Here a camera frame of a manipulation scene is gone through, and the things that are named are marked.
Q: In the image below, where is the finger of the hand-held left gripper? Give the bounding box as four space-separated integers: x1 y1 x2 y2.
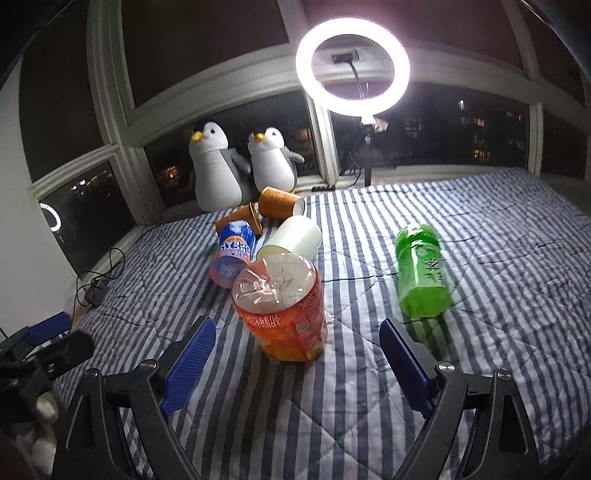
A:
28 330 96 383
0 313 72 359

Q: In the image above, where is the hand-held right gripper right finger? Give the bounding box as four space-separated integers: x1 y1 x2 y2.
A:
379 318 542 480

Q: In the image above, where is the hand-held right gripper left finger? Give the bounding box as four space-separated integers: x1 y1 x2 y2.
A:
65 316 218 480

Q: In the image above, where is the orange noodle cup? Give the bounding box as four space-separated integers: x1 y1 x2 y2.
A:
231 255 329 363

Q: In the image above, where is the person's left forearm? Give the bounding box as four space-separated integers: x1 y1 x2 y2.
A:
0 392 64 477

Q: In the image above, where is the orange paper cup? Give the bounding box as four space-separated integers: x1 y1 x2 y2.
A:
215 202 264 236
258 185 307 218

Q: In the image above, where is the white paper cup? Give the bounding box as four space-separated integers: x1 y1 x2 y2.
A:
256 215 323 265

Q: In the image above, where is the black power adapter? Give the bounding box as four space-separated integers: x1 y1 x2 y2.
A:
85 281 110 308

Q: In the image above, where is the blue striped blanket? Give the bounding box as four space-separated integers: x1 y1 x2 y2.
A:
50 167 591 480

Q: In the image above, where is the green plastic bottle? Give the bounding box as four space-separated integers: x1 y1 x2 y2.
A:
394 223 452 319

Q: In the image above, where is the blue labelled bottle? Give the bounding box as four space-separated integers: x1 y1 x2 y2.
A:
209 220 257 289

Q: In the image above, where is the large penguin plush toy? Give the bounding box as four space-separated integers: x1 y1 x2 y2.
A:
188 121 253 213

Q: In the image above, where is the small penguin plush toy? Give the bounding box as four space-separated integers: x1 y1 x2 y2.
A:
246 127 306 194

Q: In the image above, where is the black phone holder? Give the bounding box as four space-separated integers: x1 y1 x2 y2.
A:
331 51 371 100

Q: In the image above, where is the black adapter cable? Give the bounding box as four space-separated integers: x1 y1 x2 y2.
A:
73 246 126 306

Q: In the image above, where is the thin black cable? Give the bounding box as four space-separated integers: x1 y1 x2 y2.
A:
320 270 399 284

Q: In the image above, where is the black ring light stand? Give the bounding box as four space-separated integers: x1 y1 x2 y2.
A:
339 115 394 188

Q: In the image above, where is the white window frame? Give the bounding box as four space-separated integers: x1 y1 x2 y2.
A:
31 0 557 228

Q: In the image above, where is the white ring light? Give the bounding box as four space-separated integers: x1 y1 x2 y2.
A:
295 20 411 116

